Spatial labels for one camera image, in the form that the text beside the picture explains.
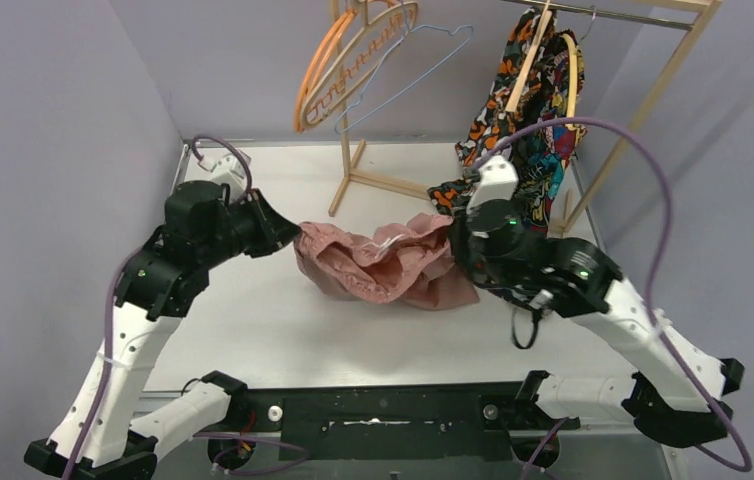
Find pink shorts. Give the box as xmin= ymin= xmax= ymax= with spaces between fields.
xmin=293 ymin=213 xmax=480 ymax=311

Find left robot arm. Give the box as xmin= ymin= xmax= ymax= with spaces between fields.
xmin=24 ymin=180 xmax=300 ymax=479

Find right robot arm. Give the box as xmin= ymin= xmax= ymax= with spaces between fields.
xmin=448 ymin=200 xmax=744 ymax=448

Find orange camouflage shorts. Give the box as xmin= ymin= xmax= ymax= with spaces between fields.
xmin=427 ymin=7 xmax=543 ymax=215

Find colourful comic print shorts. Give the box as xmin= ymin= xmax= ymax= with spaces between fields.
xmin=503 ymin=24 xmax=586 ymax=232

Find straight wooden hanger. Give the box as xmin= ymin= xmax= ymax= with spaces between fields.
xmin=505 ymin=0 xmax=552 ymax=113

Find orange plastic hanger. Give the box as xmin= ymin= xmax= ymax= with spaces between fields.
xmin=293 ymin=0 xmax=374 ymax=133

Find curved wooden hanger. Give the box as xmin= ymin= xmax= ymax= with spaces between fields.
xmin=561 ymin=33 xmax=579 ymax=118

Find wooden clothes rack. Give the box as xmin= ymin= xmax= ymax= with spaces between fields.
xmin=327 ymin=0 xmax=724 ymax=240

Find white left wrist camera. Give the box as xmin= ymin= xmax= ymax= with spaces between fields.
xmin=199 ymin=150 xmax=252 ymax=192

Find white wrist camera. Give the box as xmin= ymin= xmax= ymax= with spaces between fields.
xmin=199 ymin=150 xmax=252 ymax=192
xmin=466 ymin=155 xmax=518 ymax=213

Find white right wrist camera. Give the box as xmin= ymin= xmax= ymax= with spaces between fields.
xmin=466 ymin=155 xmax=518 ymax=213

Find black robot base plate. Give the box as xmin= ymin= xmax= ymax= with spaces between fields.
xmin=210 ymin=382 xmax=555 ymax=462

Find blue wire hanger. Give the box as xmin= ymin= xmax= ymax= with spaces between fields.
xmin=333 ymin=1 xmax=476 ymax=135

